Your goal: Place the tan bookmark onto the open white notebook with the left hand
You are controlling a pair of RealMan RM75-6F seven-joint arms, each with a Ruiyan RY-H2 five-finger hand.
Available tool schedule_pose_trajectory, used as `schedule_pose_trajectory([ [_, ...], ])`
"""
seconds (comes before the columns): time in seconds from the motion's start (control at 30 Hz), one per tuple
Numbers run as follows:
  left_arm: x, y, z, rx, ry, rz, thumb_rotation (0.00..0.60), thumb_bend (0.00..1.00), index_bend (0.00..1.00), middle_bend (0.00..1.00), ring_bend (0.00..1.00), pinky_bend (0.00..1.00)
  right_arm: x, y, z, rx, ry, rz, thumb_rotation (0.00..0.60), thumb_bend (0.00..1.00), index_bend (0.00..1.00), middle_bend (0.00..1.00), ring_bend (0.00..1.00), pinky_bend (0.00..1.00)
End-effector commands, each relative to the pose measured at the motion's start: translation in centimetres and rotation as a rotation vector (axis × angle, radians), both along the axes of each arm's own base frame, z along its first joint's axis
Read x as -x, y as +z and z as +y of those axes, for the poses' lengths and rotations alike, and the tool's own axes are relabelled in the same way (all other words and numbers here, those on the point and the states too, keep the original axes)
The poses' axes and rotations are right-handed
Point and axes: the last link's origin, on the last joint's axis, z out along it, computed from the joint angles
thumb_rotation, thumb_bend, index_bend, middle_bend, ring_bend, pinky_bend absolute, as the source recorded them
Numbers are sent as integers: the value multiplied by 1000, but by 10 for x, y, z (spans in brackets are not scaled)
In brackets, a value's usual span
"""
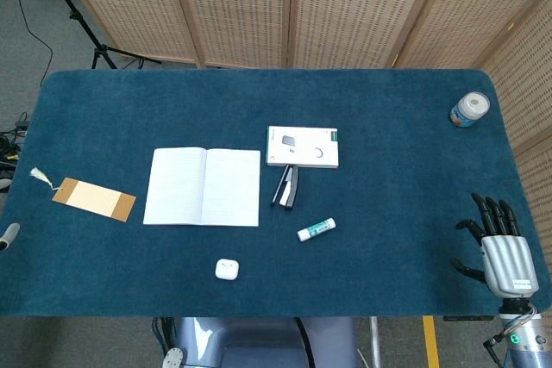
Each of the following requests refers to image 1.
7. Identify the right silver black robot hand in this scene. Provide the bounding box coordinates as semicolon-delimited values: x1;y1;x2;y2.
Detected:
450;192;539;299

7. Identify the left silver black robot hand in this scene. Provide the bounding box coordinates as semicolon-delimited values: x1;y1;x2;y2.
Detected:
0;222;22;252

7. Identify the brown cardboard bookmark with tassel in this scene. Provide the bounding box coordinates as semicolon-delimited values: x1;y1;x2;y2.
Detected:
28;167;137;223

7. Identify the dark blue table mat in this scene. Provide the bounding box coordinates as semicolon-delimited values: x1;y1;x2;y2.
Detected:
0;68;552;318

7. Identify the silver metal table leg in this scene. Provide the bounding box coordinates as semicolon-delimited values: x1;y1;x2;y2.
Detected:
368;316;383;368

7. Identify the white-lidded plastic jar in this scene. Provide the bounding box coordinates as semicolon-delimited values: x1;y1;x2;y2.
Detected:
449;90;491;129

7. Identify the white green glue stick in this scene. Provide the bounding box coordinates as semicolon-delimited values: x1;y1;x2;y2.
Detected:
297;217;337;243

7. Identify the open white lined notebook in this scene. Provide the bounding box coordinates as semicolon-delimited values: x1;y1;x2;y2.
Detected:
142;147;262;228

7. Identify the round metal mounting plate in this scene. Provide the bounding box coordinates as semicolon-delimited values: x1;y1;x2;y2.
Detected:
161;346;185;368

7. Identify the white earbuds case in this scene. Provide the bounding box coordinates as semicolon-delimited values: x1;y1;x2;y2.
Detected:
214;258;240;281

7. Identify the black tripod stand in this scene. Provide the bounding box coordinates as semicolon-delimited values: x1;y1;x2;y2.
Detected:
33;0;163;70

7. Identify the black silver stapler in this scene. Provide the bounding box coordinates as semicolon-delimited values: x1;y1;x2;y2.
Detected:
278;165;302;210

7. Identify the white flat product box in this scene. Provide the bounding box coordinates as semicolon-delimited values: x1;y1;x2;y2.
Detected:
266;125;340;170

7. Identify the grey-blue robot torso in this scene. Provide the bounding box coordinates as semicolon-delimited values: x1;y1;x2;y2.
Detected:
174;316;359;368

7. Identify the wooden rattan folding screen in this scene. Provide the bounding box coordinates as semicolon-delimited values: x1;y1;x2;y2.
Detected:
51;0;552;274

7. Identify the tangled black cable bundle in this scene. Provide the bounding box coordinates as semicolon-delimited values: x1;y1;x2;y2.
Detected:
0;111;31;195

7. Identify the thin black floor cable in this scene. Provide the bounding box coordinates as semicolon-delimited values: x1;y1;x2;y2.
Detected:
8;0;53;89

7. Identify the black torso cable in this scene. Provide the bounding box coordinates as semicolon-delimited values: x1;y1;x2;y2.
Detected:
294;317;314;368

